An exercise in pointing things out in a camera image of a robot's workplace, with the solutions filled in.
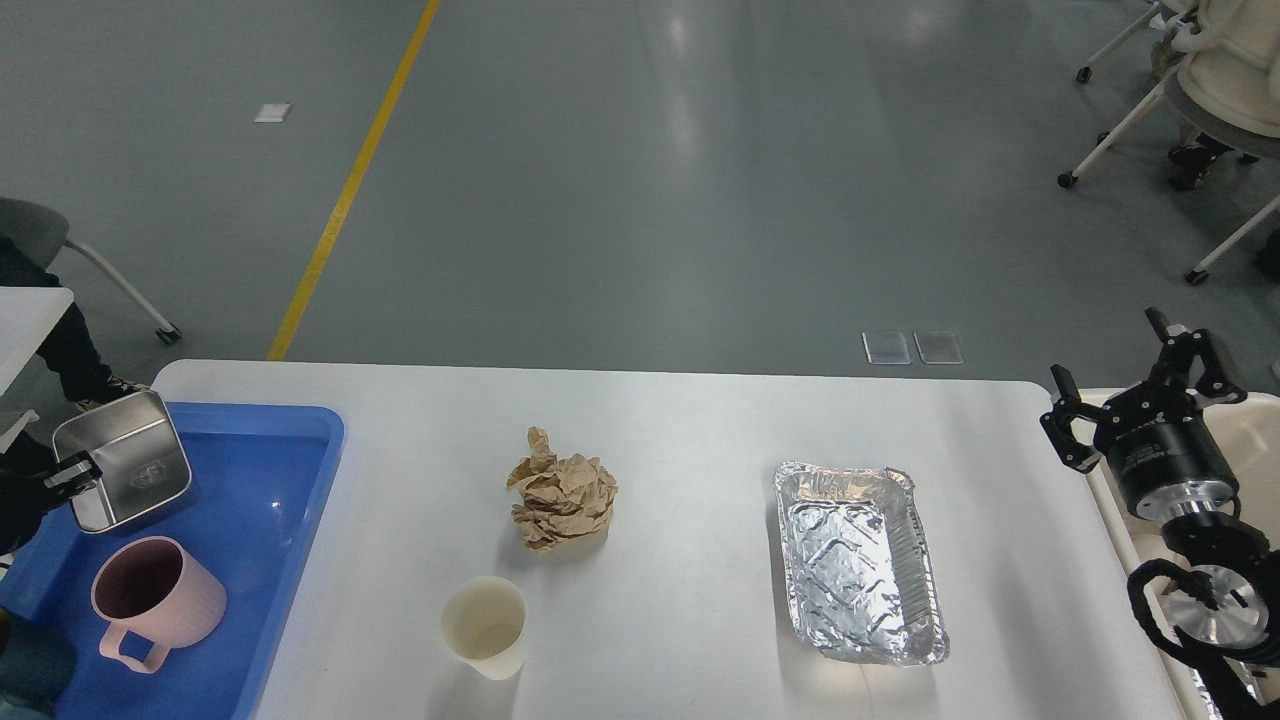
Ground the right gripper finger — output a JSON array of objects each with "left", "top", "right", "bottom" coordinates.
[
  {"left": 1146, "top": 307, "right": 1249, "bottom": 406},
  {"left": 1039, "top": 364, "right": 1116, "bottom": 473}
]

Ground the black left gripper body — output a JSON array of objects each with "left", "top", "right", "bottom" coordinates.
[{"left": 1, "top": 468, "right": 61, "bottom": 553}]

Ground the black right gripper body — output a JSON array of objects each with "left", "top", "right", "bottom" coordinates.
[{"left": 1094, "top": 382, "right": 1240, "bottom": 521}]

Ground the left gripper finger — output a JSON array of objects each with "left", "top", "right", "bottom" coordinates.
[{"left": 41, "top": 451, "right": 102, "bottom": 501}]

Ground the stainless steel tray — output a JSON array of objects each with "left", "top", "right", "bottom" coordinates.
[{"left": 52, "top": 389, "right": 198, "bottom": 536}]

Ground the pink ribbed mug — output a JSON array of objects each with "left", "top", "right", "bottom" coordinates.
[{"left": 90, "top": 536, "right": 228, "bottom": 674}]

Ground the aluminium foil tray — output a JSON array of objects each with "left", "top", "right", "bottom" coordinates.
[{"left": 773, "top": 461, "right": 950, "bottom": 667}]

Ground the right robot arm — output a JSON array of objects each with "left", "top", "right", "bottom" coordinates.
[{"left": 1039, "top": 307, "right": 1279, "bottom": 719}]

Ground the beige plastic bin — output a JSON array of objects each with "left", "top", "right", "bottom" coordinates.
[{"left": 1059, "top": 386, "right": 1280, "bottom": 720}]

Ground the person in dark trousers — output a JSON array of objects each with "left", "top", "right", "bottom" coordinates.
[{"left": 1, "top": 237, "right": 150, "bottom": 413}]

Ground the floor outlet cover right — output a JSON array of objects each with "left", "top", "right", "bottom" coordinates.
[{"left": 913, "top": 331, "right": 964, "bottom": 365}]

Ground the floor outlet cover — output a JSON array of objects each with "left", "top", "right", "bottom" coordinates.
[
  {"left": 913, "top": 331, "right": 964, "bottom": 365},
  {"left": 861, "top": 331, "right": 913, "bottom": 366}
]

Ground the white side table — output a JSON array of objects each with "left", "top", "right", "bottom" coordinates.
[{"left": 1, "top": 286, "right": 74, "bottom": 395}]

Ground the blue plastic bin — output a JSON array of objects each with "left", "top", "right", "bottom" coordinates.
[{"left": 1, "top": 402, "right": 346, "bottom": 719}]

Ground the floor outlet cover left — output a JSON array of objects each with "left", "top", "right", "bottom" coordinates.
[{"left": 861, "top": 331, "right": 913, "bottom": 366}]

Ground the grey office chair left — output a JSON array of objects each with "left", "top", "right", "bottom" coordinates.
[{"left": 1, "top": 197, "right": 183, "bottom": 345}]

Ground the white office chair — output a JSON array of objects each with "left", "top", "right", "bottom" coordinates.
[{"left": 1057, "top": 0, "right": 1280, "bottom": 284}]

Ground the white floor paper scrap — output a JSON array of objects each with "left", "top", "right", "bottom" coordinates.
[{"left": 253, "top": 102, "right": 292, "bottom": 124}]

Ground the cream paper cup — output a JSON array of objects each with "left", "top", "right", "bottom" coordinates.
[{"left": 439, "top": 577, "right": 529, "bottom": 682}]

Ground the crumpled brown paper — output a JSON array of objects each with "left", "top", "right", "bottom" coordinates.
[{"left": 506, "top": 427, "right": 620, "bottom": 553}]

